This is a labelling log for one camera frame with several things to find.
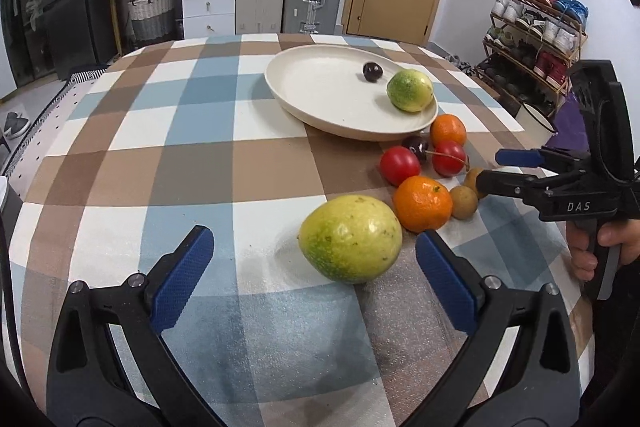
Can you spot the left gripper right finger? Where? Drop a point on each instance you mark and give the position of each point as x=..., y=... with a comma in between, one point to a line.
x=539, y=385

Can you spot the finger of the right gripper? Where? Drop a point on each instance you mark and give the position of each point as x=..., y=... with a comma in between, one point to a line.
x=544, y=157
x=518, y=185

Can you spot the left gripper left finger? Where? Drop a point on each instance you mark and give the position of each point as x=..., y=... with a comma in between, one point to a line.
x=109, y=364

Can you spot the brown longan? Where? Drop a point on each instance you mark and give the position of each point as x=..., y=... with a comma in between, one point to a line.
x=464, y=202
x=470, y=181

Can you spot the red tomato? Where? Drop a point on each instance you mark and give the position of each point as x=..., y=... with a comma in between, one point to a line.
x=449, y=159
x=398, y=164

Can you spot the orange mandarin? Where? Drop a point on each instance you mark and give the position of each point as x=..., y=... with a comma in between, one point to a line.
x=448, y=128
x=422, y=204

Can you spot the dark cherry with stem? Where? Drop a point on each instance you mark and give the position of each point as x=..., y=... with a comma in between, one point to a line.
x=418, y=147

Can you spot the large yellow-green guava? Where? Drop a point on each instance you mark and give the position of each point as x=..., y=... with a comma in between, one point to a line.
x=351, y=239

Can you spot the right hand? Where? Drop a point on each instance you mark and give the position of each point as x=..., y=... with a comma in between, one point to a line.
x=625, y=234

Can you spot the white bucket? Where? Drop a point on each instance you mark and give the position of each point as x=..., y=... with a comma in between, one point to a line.
x=537, y=126

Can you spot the purple bag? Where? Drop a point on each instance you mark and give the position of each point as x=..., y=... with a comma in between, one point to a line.
x=570, y=127

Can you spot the wooden shoe rack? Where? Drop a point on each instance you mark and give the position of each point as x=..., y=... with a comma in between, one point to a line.
x=529, y=47

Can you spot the green guava on plate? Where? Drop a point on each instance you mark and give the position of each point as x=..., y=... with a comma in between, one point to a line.
x=410, y=90

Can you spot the dark cherry on plate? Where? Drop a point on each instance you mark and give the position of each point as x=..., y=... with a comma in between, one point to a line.
x=372, y=72

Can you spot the cream round plate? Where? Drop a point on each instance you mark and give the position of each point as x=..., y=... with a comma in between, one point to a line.
x=323, y=86

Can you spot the checkered tablecloth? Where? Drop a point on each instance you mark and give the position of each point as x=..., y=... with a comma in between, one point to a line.
x=187, y=133

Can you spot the woven laundry basket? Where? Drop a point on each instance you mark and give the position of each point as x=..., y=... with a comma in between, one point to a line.
x=152, y=21

